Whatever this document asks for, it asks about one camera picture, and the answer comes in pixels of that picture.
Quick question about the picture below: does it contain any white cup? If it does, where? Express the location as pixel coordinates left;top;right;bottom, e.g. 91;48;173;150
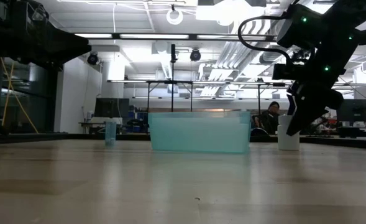
277;114;301;152

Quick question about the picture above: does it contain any teal translucent plastic basket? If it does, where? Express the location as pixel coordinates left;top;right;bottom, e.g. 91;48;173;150
147;111;252;154

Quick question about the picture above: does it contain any white hanging ring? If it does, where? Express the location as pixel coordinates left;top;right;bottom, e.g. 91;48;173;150
166;7;184;26

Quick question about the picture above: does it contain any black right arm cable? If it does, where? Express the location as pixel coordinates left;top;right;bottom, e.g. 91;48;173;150
237;14;293;63

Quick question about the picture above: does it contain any blue translucent pill bottle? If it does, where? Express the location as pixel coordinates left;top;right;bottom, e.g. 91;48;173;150
104;120;117;147

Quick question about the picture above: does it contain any black background table frame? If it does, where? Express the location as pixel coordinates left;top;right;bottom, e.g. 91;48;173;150
145;79;194;113

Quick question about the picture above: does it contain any black overhead beam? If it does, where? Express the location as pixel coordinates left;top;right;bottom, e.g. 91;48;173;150
73;32;278;41

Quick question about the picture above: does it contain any black tripod stand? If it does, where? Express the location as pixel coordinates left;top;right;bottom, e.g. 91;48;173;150
169;43;178;113

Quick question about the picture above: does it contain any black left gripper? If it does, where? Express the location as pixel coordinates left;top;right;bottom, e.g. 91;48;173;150
11;21;92;70

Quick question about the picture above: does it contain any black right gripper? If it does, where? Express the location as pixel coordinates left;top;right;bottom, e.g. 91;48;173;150
286;79;345;137

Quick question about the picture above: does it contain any person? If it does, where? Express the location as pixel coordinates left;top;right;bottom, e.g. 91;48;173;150
252;101;282;136

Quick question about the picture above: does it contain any black aluminium table frame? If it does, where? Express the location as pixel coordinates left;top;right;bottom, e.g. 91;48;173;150
0;56;366;151

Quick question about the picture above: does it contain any black computer monitor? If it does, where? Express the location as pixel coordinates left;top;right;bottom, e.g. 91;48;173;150
94;98;130;119
336;98;366;123

